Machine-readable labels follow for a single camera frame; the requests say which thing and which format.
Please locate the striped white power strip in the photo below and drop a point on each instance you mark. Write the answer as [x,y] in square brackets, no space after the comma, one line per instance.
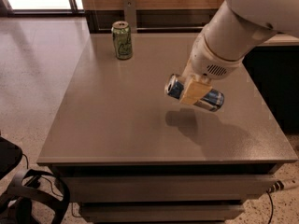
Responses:
[283,185]

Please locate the green soda can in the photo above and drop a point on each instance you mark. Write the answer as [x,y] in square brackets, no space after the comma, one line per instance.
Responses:
[121,34]

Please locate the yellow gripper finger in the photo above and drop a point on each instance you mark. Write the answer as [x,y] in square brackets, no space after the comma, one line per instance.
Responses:
[195,88]

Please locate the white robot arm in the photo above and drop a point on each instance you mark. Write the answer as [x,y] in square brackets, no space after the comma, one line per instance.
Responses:
[237,28]

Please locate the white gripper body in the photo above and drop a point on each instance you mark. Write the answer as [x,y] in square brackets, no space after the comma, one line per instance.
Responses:
[206,62]

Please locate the grey drawer cabinet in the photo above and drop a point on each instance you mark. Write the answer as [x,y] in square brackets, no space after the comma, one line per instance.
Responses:
[130,154]

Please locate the left metal wall bracket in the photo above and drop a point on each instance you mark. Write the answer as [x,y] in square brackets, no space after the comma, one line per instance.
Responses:
[130,14]

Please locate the black bag with straps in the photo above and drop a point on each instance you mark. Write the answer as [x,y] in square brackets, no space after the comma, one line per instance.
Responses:
[16,200]

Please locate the blue silver redbull can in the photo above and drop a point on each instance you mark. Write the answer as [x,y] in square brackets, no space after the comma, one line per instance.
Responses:
[174,87]

